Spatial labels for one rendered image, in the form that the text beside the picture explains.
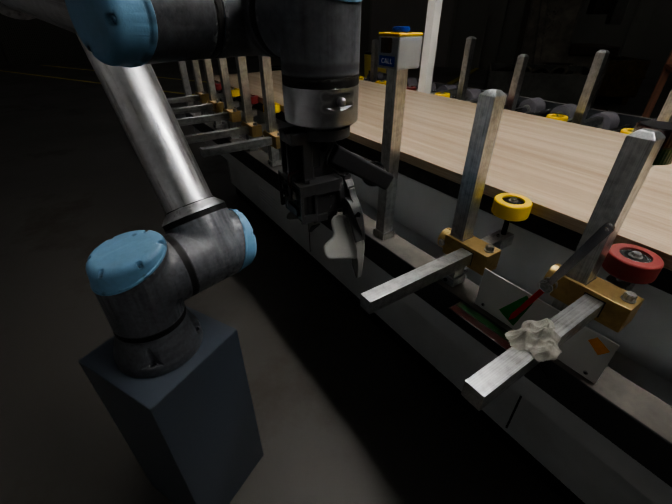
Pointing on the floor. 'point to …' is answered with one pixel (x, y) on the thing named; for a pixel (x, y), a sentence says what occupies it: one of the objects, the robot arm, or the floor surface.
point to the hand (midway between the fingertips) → (336, 251)
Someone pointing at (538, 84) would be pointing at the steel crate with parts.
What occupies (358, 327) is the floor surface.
